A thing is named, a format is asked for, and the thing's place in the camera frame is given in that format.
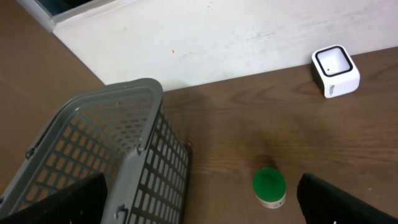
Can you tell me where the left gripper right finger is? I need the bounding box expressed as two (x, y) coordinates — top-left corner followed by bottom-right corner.
(297, 173), (397, 224)

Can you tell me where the grey plastic shopping basket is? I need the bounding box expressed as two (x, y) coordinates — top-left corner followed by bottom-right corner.
(1, 78), (192, 224)

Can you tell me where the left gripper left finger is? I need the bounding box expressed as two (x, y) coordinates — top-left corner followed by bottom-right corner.
(1, 173), (108, 224)

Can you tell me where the green lid jar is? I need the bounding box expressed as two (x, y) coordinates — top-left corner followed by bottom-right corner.
(252, 167), (286, 209)

